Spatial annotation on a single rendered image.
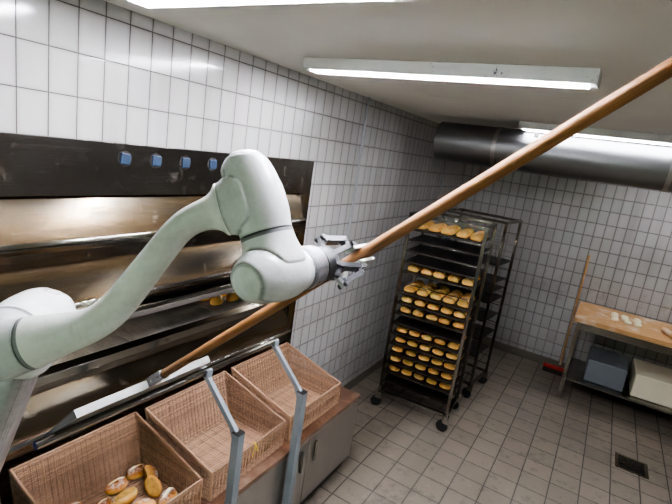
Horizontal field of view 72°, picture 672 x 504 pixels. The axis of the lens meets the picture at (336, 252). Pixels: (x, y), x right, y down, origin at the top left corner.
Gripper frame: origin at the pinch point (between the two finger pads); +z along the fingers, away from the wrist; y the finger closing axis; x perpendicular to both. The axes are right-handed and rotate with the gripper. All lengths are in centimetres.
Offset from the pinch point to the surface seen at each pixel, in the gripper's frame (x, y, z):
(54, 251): -110, -59, -10
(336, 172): -89, -88, 185
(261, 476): -143, 61, 64
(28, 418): -154, -9, -18
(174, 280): -123, -43, 46
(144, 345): -144, -21, 33
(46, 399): -153, -13, -11
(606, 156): 56, -14, 289
